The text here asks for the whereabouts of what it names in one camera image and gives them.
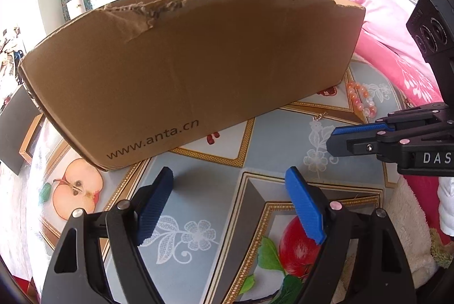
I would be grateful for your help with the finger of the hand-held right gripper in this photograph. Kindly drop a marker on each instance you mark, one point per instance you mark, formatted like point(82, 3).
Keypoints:
point(351, 147)
point(361, 130)

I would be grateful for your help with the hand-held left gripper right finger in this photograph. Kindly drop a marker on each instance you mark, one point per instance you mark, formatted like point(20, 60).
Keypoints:
point(306, 208)

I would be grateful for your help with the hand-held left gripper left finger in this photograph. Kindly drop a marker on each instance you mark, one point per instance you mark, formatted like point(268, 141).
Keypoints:
point(154, 204)

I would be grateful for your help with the brown cardboard box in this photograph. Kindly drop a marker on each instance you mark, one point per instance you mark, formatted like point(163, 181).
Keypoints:
point(177, 77)

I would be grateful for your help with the pink floral blanket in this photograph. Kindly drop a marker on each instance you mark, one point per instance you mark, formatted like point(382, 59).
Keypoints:
point(383, 41)

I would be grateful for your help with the fruit print tablecloth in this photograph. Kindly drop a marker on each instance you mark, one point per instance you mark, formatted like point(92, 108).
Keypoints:
point(220, 197)

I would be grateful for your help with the white fleece clothing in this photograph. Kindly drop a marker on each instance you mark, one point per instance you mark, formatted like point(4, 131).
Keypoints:
point(408, 226)

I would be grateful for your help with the black panel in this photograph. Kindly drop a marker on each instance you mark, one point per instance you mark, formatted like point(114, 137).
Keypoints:
point(17, 126)

